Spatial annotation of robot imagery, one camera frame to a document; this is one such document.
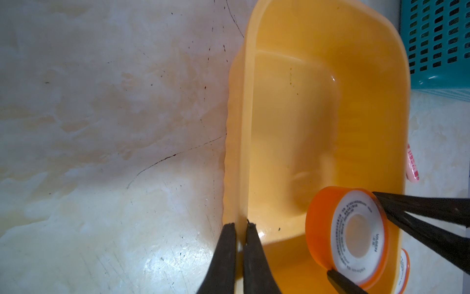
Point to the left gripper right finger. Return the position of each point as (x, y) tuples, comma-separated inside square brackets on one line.
[(257, 275)]

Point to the orange tape roll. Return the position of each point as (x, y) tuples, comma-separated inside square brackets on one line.
[(346, 231), (404, 272)]

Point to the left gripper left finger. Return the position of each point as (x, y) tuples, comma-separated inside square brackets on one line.
[(220, 278)]

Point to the teal plastic basket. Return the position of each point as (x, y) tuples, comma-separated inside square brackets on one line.
[(436, 35)]

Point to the yellow plastic storage box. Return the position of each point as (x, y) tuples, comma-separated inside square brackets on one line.
[(319, 96)]

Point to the spoon with pink handle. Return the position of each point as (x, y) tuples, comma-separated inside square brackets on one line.
[(412, 173)]

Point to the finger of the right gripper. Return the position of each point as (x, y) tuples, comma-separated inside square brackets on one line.
[(342, 284), (454, 248)]

